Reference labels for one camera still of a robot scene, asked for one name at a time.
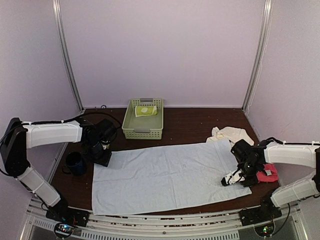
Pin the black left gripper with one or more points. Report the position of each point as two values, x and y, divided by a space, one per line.
104 160

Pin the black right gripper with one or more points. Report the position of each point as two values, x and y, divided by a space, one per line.
253 182

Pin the light blue towel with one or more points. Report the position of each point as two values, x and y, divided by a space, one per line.
164 178

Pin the pale green plastic basket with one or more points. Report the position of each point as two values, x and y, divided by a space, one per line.
146 127

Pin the green patterned towel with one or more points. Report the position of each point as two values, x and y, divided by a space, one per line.
145 111

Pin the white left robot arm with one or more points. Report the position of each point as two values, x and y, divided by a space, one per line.
24 143

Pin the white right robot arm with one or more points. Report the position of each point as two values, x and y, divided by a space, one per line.
299 164

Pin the pink towel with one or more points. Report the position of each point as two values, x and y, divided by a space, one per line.
268 175

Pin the dark blue mug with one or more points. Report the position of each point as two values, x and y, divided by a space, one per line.
74 164

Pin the cream white towel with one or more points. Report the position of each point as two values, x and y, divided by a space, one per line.
233 134

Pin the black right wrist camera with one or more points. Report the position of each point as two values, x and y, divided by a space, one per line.
241 150

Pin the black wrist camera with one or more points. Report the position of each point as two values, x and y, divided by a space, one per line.
106 131
241 150

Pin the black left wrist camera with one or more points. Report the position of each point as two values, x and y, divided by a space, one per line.
106 131

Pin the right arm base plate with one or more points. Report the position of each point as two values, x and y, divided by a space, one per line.
257 215

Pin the aluminium front rail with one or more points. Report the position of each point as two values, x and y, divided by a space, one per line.
219 221

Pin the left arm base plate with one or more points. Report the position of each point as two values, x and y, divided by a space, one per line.
73 217

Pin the aluminium frame post left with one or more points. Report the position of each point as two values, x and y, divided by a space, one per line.
65 54

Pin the aluminium frame post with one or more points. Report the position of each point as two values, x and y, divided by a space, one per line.
65 54
261 47

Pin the aluminium frame post right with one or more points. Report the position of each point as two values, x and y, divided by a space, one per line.
261 47

